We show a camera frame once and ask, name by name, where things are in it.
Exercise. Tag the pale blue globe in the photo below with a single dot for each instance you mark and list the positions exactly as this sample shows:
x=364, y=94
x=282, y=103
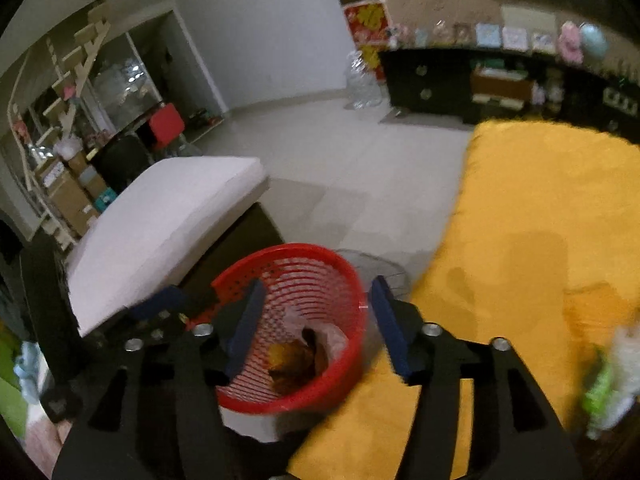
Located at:
x=595, y=40

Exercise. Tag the green cloth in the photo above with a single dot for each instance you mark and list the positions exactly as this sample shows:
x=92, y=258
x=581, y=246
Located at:
x=10, y=390

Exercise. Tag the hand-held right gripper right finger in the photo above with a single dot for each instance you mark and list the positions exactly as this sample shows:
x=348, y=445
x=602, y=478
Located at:
x=392, y=330

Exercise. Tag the clear plastic water jug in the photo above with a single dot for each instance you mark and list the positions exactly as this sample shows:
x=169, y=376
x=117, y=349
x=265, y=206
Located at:
x=365, y=85

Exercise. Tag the white picture frame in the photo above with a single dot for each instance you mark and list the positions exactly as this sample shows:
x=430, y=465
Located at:
x=542, y=43
x=487, y=35
x=515, y=39

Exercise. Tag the small brown picture frame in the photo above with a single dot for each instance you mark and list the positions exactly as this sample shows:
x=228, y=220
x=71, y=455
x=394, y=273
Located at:
x=462, y=32

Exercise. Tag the brown dried leaf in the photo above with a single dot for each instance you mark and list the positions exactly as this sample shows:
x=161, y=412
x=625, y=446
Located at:
x=295, y=360

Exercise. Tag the red festive wall poster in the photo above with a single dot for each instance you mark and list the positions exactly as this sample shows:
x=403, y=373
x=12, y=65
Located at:
x=362, y=25

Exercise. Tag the red chair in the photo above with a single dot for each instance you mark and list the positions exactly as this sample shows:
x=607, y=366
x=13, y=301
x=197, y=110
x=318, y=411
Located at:
x=167, y=125

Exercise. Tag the white ladder shelf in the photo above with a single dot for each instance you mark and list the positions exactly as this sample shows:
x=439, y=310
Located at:
x=87, y=55

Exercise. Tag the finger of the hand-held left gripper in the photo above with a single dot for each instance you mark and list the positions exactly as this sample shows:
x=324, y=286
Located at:
x=160, y=332
x=157, y=302

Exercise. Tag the white power strip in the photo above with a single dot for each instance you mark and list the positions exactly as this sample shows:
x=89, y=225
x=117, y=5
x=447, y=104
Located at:
x=620, y=97

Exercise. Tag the white paper tissue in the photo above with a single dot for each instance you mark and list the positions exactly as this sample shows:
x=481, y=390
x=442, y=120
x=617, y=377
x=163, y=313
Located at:
x=627, y=360

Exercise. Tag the pink plush toy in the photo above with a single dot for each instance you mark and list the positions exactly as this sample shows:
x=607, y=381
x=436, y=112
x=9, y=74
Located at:
x=570, y=42

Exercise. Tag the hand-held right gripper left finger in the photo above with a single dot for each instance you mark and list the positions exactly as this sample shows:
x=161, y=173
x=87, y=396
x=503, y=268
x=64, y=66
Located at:
x=244, y=330

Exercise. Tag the black television cabinet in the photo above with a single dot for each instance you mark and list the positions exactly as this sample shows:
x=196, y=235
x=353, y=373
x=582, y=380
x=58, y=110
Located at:
x=425, y=70

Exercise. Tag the stack of cardboard boxes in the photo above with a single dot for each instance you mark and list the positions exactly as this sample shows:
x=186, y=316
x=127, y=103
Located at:
x=70, y=195

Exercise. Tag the green plastic wrapper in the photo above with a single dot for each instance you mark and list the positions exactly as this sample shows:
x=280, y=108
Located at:
x=599, y=390

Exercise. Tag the clear plastic bag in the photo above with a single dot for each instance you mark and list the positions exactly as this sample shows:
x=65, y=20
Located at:
x=334, y=340

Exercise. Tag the brown wooden box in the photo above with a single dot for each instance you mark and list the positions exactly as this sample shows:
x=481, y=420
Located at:
x=500, y=87

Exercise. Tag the yellow tablecloth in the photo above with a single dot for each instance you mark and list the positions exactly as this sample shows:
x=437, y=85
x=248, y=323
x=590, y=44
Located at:
x=525, y=185

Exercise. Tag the white cushioned sofa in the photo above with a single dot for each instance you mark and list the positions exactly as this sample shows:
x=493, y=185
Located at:
x=165, y=210

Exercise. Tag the red plastic mesh basket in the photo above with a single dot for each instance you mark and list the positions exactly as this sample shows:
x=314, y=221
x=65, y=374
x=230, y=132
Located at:
x=320, y=270

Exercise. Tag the black chair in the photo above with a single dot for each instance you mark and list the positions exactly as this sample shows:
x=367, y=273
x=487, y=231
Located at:
x=122, y=160

